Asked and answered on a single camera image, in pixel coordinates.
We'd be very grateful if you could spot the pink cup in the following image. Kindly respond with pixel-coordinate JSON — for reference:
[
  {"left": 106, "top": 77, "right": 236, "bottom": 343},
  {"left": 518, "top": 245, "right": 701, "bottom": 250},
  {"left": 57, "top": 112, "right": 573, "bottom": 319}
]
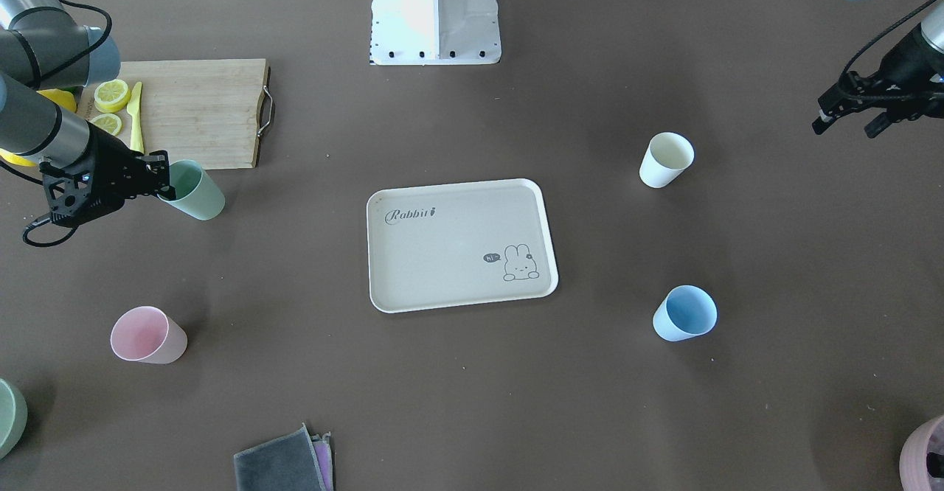
[{"left": 109, "top": 306, "right": 188, "bottom": 364}]

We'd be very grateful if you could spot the mint green cup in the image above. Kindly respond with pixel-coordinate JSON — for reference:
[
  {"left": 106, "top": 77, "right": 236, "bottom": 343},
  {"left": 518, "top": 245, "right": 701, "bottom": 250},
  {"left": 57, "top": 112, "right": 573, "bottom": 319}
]
[{"left": 159, "top": 161, "right": 225, "bottom": 221}]

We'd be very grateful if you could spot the purple cloth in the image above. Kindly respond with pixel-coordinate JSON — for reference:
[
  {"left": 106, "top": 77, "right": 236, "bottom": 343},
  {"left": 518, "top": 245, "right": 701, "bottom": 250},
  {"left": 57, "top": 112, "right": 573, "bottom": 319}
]
[{"left": 311, "top": 431, "right": 335, "bottom": 491}]

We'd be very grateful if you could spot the cream white cup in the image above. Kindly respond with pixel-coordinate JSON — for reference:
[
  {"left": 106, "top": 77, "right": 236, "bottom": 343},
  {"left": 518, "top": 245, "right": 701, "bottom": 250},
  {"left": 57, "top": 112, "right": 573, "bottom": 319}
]
[{"left": 639, "top": 132, "right": 695, "bottom": 188}]

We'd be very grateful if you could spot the pink mixing bowl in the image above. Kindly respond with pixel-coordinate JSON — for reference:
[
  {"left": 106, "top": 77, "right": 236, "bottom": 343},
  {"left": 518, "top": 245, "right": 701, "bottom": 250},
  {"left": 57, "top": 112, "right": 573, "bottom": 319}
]
[{"left": 899, "top": 416, "right": 943, "bottom": 490}]

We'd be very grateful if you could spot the grey folded cloth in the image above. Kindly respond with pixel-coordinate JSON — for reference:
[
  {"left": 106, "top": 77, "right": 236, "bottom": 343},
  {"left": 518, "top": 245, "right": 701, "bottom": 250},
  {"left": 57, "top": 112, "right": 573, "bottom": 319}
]
[{"left": 233, "top": 426, "right": 323, "bottom": 490}]

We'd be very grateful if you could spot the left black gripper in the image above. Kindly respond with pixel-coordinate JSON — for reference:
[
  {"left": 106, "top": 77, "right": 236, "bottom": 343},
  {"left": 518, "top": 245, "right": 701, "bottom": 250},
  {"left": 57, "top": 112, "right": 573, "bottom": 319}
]
[{"left": 812, "top": 30, "right": 943, "bottom": 138}]

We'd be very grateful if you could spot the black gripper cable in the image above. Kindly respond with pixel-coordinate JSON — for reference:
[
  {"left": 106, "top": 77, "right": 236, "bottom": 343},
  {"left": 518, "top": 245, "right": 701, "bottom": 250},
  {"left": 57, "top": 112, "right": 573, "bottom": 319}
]
[{"left": 22, "top": 207, "right": 78, "bottom": 248}]

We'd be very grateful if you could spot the cream rabbit tray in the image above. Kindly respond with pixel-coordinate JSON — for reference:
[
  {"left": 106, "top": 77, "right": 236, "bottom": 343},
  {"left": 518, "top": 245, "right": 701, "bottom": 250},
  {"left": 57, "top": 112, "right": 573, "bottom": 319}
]
[{"left": 365, "top": 178, "right": 559, "bottom": 313}]

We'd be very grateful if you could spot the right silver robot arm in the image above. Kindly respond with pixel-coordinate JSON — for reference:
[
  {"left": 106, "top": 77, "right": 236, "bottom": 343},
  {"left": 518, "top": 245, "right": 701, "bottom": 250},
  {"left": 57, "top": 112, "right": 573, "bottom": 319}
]
[{"left": 1, "top": 0, "right": 175, "bottom": 228}]

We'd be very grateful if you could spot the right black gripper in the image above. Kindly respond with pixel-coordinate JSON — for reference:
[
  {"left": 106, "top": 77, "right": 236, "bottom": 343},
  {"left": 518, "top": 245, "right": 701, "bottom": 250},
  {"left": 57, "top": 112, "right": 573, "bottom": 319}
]
[{"left": 41, "top": 128, "right": 178, "bottom": 228}]

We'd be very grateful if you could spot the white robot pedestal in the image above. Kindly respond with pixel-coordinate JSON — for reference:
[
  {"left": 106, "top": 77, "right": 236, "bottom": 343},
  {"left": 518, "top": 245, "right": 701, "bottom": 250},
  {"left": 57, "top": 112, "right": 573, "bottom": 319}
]
[{"left": 369, "top": 0, "right": 502, "bottom": 66}]

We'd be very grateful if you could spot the lemon half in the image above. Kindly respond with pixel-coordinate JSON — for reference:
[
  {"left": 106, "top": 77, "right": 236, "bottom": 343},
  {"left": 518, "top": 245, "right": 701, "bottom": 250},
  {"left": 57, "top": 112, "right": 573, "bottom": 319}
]
[
  {"left": 92, "top": 79, "right": 131, "bottom": 114},
  {"left": 89, "top": 114, "right": 124, "bottom": 137}
]

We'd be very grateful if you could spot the yellow lemon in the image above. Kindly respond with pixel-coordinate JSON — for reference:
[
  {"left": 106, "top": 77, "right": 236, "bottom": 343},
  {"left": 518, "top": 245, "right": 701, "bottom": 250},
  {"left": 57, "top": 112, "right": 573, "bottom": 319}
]
[
  {"left": 37, "top": 88, "right": 77, "bottom": 114},
  {"left": 0, "top": 149, "right": 37, "bottom": 167}
]

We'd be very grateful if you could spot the light blue cup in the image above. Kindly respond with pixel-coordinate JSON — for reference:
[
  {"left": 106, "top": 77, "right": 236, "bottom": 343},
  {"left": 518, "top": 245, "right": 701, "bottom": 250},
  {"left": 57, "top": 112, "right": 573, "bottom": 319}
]
[{"left": 652, "top": 284, "right": 718, "bottom": 342}]

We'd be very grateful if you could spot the bamboo cutting board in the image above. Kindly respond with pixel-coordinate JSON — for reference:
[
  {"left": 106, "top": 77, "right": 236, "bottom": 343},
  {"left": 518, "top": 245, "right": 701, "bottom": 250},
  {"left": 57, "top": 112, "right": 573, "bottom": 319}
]
[{"left": 118, "top": 60, "right": 269, "bottom": 170}]

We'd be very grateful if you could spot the yellow plastic knife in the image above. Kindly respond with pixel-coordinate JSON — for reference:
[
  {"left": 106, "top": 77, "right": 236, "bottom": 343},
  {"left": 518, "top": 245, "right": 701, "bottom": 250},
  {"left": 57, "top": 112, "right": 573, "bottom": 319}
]
[{"left": 125, "top": 82, "right": 145, "bottom": 154}]

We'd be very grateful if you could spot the mint green bowl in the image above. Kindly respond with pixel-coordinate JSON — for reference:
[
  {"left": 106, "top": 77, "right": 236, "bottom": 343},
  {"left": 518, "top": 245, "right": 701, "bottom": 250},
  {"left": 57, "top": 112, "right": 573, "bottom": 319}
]
[{"left": 0, "top": 379, "right": 28, "bottom": 459}]

